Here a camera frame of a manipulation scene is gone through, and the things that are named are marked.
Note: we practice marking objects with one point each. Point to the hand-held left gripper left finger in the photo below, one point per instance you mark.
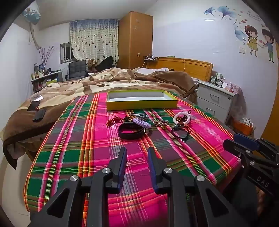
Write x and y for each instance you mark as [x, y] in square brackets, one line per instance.
[122, 165]

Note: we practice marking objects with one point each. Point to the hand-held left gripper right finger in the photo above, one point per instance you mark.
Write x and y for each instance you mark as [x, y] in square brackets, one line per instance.
[152, 170]

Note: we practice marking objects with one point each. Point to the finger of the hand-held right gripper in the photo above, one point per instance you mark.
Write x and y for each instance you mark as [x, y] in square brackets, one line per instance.
[236, 148]
[246, 140]

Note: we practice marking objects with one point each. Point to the black wristband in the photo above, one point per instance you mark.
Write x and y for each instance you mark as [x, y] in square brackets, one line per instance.
[122, 135]

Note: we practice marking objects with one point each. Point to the yellow cardboard box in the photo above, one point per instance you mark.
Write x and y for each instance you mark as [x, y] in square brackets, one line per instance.
[141, 105]

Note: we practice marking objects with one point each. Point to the orange storage box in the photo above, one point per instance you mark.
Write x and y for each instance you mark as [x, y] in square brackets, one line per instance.
[242, 128]

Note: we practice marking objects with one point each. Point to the pink green plaid cloth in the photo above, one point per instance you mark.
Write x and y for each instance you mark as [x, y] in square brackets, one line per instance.
[76, 152]

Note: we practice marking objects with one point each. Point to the grey nightstand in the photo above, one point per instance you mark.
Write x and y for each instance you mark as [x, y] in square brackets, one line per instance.
[213, 100]

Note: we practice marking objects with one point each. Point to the pink printed box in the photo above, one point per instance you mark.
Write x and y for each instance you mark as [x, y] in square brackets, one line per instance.
[231, 87]

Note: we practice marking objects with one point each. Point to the clutter on nightstand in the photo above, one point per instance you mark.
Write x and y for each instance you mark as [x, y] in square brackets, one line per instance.
[216, 79]

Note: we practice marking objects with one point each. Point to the wooden headboard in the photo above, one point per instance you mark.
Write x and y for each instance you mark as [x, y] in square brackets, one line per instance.
[196, 67]

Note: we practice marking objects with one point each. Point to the brown beige plush blanket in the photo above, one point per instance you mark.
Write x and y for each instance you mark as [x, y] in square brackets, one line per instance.
[65, 91]

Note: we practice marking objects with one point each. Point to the white pillow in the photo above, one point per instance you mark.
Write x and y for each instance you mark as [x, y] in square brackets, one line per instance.
[150, 71]

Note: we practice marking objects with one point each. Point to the black bag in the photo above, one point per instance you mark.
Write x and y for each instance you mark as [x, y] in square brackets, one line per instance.
[105, 63]

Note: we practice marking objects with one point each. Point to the brown teddy bear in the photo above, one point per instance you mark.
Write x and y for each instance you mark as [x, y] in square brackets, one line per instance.
[91, 64]

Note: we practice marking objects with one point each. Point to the black office chair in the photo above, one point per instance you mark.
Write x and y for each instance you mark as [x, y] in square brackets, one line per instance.
[77, 68]

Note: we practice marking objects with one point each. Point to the dark smartphone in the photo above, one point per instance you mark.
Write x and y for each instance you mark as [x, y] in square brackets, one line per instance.
[32, 106]

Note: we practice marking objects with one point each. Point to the white card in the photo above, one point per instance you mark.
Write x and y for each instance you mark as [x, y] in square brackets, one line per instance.
[36, 97]

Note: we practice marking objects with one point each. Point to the power strip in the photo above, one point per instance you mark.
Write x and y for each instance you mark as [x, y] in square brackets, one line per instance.
[150, 58]

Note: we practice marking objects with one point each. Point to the white shelf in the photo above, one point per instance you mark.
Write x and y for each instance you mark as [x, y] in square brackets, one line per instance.
[50, 76]

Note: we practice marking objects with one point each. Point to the row of bottles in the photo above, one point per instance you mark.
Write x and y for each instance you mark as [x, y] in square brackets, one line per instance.
[38, 73]

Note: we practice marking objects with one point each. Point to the window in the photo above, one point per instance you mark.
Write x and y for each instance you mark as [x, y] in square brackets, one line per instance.
[65, 52]

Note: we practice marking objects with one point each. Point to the wooden wardrobe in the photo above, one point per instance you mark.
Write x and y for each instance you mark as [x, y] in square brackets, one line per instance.
[135, 39]

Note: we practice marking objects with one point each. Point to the heart print curtain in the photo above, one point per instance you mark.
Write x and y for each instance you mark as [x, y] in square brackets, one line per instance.
[93, 39]

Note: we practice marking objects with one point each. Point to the purple decorative branches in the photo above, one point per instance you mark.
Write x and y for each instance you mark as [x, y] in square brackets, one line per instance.
[45, 55]

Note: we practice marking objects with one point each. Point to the blue flower wall sticker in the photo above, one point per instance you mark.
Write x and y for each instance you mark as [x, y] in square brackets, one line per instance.
[222, 11]

